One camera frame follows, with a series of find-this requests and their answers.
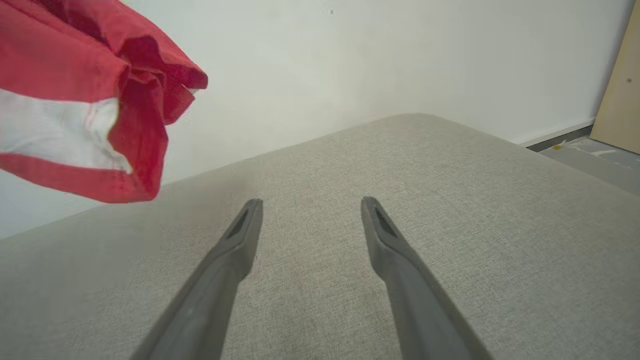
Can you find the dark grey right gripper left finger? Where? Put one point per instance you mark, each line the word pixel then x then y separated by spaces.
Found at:
pixel 210 300

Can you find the light wooden board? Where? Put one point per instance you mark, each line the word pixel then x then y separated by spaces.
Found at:
pixel 622 100

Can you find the red shorts with white stripe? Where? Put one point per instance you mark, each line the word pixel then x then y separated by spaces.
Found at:
pixel 60 55

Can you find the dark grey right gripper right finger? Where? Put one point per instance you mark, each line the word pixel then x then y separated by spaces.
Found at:
pixel 420 305

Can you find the white wall baseboard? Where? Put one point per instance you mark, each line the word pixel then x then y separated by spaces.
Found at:
pixel 560 132

